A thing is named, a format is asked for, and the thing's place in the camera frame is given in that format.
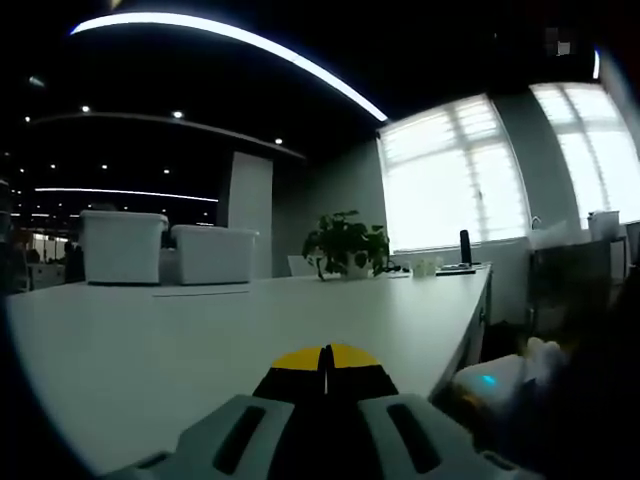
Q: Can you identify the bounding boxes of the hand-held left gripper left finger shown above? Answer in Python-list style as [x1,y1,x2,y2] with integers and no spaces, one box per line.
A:
[104,345,326,480]

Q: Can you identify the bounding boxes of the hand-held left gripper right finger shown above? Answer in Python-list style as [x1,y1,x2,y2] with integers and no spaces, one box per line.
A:
[326,342,546,480]

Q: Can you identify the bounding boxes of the white desk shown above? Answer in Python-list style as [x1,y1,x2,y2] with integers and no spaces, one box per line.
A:
[4,264,495,476]

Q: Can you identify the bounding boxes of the black shelf unit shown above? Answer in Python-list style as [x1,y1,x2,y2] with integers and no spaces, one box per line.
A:
[528,239,629,334]

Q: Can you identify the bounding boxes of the small white box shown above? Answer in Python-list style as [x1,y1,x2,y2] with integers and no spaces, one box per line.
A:
[412,257,445,277]

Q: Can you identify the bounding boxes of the white plastic bag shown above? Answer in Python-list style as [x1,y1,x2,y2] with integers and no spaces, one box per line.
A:
[529,215,586,249]

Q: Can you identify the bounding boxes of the white container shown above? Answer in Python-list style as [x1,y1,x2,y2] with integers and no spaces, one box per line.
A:
[587,209,621,242]

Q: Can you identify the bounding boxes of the low white storage box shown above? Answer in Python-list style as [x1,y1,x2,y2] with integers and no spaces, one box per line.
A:
[170,224,260,285]

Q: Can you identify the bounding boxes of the white chair back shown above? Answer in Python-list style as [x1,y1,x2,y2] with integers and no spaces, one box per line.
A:
[287,254,322,278]

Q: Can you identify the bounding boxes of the bright window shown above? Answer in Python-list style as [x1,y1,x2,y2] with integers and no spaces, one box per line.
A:
[377,93,531,254]
[529,82,640,229]

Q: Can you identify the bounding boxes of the tall white storage box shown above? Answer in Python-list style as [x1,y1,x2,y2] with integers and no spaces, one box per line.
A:
[79,209,170,285]

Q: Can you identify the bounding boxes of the green potted plant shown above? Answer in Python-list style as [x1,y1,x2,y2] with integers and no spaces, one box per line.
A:
[302,209,391,281]

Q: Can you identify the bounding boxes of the white square pillar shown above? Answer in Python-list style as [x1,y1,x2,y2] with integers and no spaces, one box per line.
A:
[228,151,275,279]

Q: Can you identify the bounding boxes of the ceiling spotlights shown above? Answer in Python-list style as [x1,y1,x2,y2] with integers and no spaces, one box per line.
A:
[19,103,285,176]

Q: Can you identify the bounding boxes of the curved ceiling light strip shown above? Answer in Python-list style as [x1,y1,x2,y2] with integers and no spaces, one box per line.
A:
[69,12,390,123]

